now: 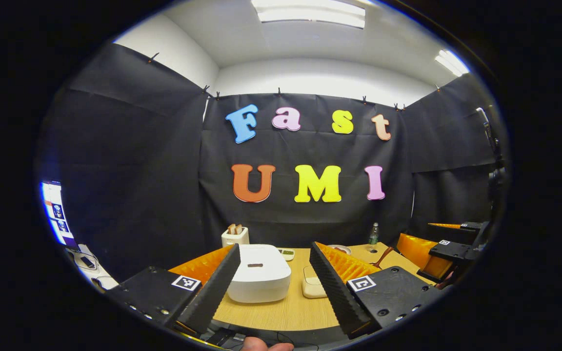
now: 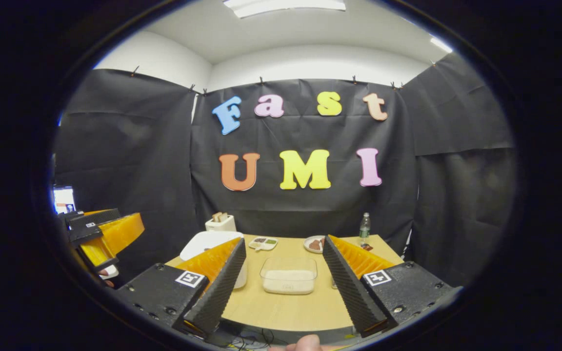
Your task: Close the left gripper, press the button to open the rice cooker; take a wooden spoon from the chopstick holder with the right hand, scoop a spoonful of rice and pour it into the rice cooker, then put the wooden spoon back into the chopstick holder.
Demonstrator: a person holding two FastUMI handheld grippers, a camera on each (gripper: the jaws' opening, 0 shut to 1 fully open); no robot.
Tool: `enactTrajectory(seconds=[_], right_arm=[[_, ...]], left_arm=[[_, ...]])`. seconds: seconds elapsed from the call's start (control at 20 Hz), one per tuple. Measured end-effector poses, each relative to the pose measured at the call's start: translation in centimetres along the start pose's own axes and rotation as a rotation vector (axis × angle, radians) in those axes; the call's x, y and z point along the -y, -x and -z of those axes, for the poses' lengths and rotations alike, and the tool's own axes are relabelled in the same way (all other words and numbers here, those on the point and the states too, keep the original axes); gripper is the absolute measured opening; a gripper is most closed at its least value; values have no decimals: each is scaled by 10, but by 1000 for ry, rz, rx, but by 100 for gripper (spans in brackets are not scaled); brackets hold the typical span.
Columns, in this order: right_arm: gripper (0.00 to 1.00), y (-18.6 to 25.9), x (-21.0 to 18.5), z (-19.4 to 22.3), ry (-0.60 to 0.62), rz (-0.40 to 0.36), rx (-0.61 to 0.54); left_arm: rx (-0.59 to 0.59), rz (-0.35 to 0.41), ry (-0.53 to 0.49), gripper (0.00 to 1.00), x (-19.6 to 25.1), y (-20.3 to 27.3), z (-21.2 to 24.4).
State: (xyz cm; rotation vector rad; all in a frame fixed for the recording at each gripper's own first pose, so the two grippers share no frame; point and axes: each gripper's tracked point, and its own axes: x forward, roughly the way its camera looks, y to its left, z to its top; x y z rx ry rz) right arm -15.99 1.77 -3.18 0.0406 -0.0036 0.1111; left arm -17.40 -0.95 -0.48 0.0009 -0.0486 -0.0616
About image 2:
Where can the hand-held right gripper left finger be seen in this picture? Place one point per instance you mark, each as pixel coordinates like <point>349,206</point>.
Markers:
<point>220,287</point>

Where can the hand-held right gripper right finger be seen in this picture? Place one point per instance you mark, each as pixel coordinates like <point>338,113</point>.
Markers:
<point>351,287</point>

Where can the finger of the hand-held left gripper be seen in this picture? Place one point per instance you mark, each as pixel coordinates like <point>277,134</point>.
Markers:
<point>100,217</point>
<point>86,234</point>

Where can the white rice cooker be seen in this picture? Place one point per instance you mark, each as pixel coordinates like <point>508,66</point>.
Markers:
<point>203,241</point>

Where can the clear container of rice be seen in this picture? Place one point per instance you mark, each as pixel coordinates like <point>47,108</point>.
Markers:
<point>289,282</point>

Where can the computer monitor screen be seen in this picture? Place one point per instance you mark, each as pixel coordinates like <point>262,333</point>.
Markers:
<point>64,200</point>

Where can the brown meat piece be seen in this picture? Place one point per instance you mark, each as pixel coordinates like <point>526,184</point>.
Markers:
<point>316,245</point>

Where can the clear plastic water bottle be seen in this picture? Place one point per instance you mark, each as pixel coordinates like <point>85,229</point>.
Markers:
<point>364,229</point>

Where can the white round plate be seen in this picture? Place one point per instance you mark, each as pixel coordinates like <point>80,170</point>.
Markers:
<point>308,246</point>

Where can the white toaster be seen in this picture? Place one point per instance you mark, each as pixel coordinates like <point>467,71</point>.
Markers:
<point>220,226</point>

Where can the white divided condiment dish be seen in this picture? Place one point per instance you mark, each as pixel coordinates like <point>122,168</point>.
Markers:
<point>263,243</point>

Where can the black backdrop cloth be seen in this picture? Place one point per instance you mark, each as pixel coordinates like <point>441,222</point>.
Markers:
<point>310,209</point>

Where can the ceiling light panel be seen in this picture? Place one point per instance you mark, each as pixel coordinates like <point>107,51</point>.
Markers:
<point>283,7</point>
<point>441,45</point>

